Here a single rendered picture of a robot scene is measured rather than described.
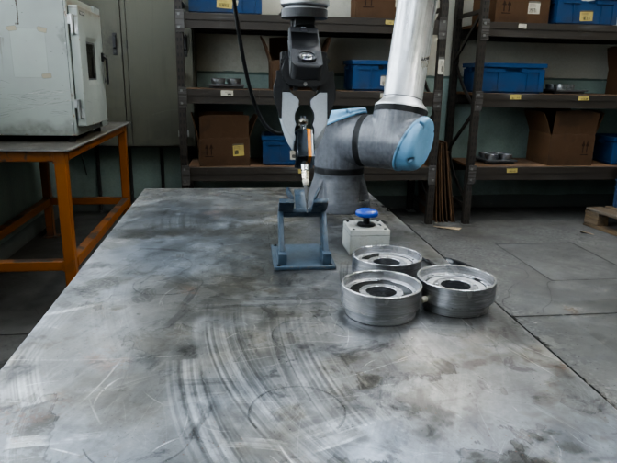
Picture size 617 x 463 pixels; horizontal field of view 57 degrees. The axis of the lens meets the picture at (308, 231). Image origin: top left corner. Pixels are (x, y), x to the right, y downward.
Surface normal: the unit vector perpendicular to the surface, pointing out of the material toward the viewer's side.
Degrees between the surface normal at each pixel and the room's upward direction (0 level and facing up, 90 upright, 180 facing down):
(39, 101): 91
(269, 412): 0
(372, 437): 0
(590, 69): 90
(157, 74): 90
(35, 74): 90
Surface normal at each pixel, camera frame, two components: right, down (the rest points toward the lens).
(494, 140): 0.12, 0.26
